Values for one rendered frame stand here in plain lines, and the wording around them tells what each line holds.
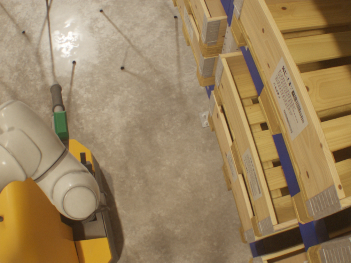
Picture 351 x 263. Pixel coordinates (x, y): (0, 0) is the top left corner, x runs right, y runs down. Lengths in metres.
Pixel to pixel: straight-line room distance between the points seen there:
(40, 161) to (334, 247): 0.76
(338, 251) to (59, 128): 0.83
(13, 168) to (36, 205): 1.01
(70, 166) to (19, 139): 0.12
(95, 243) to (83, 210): 1.33
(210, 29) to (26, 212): 1.22
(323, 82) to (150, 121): 1.53
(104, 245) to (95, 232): 0.10
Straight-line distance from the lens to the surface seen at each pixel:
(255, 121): 1.75
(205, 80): 2.28
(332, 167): 0.93
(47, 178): 0.74
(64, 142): 1.06
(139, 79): 2.69
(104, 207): 1.98
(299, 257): 1.96
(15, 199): 1.63
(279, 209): 1.66
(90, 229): 2.11
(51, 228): 1.77
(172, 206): 2.37
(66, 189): 0.70
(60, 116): 1.04
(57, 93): 1.19
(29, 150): 0.71
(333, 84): 1.29
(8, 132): 0.72
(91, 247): 2.03
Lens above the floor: 2.33
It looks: 68 degrees down
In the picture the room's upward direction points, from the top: 2 degrees clockwise
